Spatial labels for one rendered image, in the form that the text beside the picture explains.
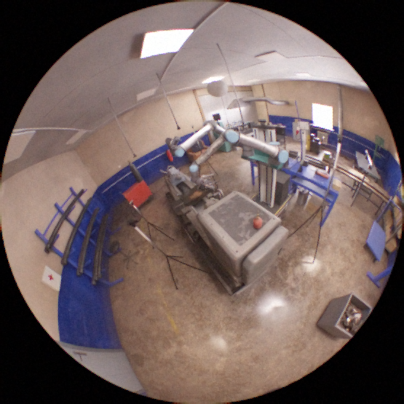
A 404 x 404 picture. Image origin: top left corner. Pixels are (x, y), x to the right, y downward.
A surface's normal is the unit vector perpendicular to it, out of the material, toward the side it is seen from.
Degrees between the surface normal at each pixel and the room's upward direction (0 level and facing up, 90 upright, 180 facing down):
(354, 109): 90
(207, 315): 0
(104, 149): 90
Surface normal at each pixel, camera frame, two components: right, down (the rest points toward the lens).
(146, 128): 0.48, 0.46
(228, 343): -0.30, -0.72
